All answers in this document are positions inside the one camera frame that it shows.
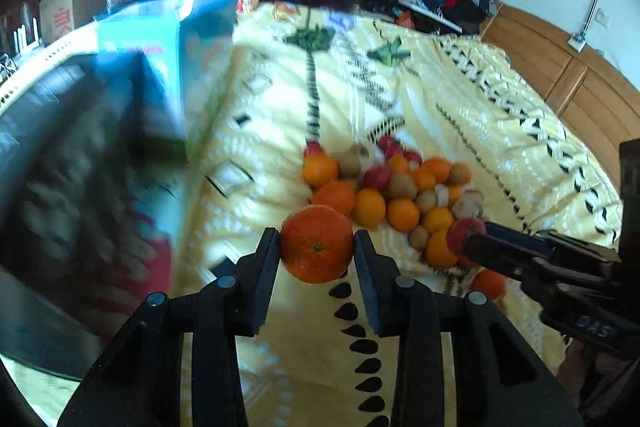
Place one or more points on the blue and green carton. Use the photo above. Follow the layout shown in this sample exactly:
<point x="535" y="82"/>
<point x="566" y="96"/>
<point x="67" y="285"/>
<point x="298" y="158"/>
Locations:
<point x="200" y="52"/>

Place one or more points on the small orange packet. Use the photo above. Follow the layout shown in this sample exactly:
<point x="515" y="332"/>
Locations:
<point x="286" y="10"/>

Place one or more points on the large rough-skinned mandarin orange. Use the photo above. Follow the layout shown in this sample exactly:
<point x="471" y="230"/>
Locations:
<point x="315" y="244"/>

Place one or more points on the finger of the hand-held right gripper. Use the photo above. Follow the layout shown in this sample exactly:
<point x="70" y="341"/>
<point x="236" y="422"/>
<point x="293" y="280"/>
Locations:
<point x="505" y="259"/>
<point x="520" y="239"/>

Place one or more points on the white wall outlet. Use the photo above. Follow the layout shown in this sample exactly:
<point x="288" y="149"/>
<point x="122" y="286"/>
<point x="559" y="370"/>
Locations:
<point x="577" y="42"/>

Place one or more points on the single red apple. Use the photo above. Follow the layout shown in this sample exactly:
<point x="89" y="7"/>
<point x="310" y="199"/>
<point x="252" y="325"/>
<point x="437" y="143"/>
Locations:
<point x="462" y="231"/>

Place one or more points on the small blue packet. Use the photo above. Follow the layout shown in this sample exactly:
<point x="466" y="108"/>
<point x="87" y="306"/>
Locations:
<point x="341" y="20"/>

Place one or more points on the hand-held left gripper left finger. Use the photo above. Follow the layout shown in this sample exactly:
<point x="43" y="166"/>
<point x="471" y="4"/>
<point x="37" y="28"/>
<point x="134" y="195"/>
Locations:
<point x="265" y="279"/>

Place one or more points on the small white chunk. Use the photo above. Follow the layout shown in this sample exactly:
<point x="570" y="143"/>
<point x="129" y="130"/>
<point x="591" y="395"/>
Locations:
<point x="442" y="194"/>

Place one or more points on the green leafy vegetable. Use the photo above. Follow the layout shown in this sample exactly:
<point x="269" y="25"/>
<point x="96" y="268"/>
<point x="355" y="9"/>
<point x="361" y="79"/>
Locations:
<point x="310" y="39"/>
<point x="390" y="52"/>

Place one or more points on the brown cardboard box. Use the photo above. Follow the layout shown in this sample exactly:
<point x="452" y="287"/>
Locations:
<point x="70" y="12"/>

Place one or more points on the pile of oranges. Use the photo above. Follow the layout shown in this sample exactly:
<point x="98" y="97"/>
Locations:
<point x="370" y="207"/>

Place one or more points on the black box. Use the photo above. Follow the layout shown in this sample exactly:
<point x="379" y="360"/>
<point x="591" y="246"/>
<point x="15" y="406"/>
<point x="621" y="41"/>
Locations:
<point x="65" y="187"/>

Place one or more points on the wooden headboard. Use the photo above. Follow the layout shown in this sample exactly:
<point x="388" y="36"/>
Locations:
<point x="565" y="72"/>

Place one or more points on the yellow patterned blanket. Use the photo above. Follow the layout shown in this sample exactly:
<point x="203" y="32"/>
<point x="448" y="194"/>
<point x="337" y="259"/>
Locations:
<point x="450" y="107"/>

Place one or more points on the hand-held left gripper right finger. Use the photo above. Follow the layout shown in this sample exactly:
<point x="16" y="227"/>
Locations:
<point x="367" y="284"/>

